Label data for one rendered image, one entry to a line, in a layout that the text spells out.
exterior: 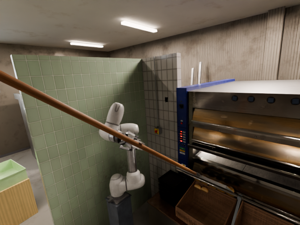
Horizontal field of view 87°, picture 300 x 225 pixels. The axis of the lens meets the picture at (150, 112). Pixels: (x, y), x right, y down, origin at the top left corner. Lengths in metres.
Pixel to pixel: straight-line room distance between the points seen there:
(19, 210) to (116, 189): 2.27
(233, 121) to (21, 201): 3.56
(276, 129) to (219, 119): 0.53
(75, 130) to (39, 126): 0.37
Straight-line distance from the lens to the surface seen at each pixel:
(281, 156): 1.99
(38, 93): 0.68
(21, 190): 3.71
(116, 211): 2.05
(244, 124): 1.94
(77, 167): 2.28
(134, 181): 1.90
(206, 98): 2.03
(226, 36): 5.38
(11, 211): 3.82
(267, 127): 1.91
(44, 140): 2.04
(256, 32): 5.23
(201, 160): 2.33
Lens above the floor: 2.34
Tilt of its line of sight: 13 degrees down
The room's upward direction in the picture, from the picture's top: 4 degrees counter-clockwise
